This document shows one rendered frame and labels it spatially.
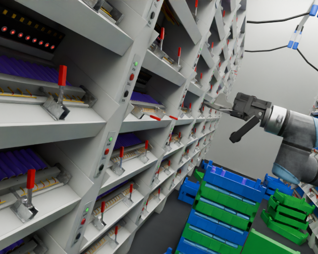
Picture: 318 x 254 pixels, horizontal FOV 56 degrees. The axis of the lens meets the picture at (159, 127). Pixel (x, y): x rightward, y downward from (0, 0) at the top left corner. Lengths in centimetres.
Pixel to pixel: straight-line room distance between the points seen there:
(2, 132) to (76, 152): 33
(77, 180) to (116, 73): 27
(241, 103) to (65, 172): 59
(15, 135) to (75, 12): 20
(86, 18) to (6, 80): 16
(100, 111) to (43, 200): 23
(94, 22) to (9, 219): 37
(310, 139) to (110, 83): 63
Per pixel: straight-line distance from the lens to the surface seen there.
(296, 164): 101
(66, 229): 81
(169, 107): 137
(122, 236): 147
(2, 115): 46
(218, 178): 154
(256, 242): 205
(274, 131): 102
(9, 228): 59
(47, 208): 67
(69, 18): 50
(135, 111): 94
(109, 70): 71
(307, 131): 101
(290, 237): 293
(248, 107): 100
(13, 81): 52
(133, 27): 71
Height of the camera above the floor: 84
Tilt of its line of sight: 7 degrees down
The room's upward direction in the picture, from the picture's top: 20 degrees clockwise
